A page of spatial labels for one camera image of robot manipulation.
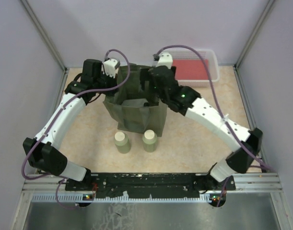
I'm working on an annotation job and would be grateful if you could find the red folded cloth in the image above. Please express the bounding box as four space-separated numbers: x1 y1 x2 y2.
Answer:
173 59 208 81

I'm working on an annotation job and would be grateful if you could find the aluminium front rail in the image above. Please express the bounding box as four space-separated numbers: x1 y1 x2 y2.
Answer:
22 172 282 207

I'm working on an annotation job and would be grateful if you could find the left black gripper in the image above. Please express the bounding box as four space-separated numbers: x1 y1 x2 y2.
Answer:
94 70 119 97

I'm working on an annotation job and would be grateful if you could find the white square bottle black cap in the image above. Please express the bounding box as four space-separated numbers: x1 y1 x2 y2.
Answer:
121 98 149 108

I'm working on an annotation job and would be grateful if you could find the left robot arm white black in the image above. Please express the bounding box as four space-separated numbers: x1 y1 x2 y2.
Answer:
21 57 121 190

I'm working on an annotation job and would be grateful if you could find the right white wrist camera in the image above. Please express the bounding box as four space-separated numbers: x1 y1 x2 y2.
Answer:
152 52 173 69

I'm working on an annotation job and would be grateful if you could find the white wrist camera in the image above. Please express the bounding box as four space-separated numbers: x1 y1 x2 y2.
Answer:
101 58 120 79
152 52 173 69

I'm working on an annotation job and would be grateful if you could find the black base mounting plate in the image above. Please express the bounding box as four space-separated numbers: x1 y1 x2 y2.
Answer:
65 172 236 200

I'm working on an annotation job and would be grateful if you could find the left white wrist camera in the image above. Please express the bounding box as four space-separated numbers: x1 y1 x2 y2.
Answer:
101 58 120 79

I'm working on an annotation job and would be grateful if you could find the purple cable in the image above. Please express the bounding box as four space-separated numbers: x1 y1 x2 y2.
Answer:
21 49 131 210
155 45 278 207

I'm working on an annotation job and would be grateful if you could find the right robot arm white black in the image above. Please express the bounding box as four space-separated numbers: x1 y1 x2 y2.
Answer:
140 66 263 190

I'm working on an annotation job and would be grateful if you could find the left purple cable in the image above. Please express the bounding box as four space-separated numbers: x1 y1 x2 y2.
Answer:
21 49 131 210

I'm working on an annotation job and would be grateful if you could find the green canvas bag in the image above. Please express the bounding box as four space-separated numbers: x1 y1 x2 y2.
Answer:
103 63 167 137

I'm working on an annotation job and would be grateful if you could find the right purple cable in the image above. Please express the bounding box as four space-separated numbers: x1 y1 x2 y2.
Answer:
155 45 278 207

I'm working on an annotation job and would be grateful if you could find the green bottle beige cap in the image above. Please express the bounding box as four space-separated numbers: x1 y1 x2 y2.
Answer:
142 129 158 152
114 131 131 154

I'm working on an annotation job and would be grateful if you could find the white plastic basket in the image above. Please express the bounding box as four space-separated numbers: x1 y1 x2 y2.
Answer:
168 48 220 87

